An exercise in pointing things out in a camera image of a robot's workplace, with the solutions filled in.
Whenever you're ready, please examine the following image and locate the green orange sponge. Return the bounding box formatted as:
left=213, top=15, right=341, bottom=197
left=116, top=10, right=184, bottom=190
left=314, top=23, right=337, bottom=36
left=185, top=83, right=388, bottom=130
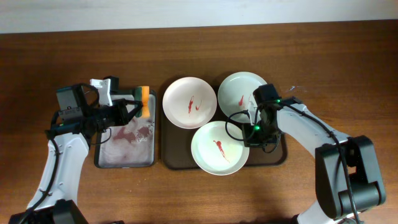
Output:
left=134, top=86, right=150, bottom=118

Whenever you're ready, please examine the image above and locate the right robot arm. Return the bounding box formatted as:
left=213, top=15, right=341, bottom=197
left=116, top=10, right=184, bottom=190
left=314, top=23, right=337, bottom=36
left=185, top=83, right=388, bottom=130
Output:
left=243, top=84, right=386, bottom=224

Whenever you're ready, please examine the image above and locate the small soapy water tray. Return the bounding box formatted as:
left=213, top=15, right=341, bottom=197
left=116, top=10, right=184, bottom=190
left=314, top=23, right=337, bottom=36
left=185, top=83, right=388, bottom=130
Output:
left=94, top=90, right=157, bottom=169

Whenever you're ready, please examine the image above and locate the pink white plate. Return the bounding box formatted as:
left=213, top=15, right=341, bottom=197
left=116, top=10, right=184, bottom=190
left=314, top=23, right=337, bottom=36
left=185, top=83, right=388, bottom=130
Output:
left=162, top=77, right=217, bottom=129

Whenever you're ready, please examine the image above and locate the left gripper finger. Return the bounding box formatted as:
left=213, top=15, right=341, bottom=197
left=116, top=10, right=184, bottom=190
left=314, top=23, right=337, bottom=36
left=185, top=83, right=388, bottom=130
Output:
left=110, top=88, right=135, bottom=96
left=121, top=99, right=143, bottom=120

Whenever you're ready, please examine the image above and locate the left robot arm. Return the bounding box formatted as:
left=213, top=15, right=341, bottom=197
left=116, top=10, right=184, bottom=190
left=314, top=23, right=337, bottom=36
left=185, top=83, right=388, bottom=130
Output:
left=9, top=83, right=149, bottom=223

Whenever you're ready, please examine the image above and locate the pale green plate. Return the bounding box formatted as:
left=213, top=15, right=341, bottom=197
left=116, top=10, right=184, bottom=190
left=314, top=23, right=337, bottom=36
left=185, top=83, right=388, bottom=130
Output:
left=217, top=72, right=267, bottom=123

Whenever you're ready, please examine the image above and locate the white front plate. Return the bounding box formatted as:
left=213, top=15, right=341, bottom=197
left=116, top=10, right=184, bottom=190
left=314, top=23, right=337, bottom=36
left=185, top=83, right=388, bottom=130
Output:
left=191, top=121, right=249, bottom=175

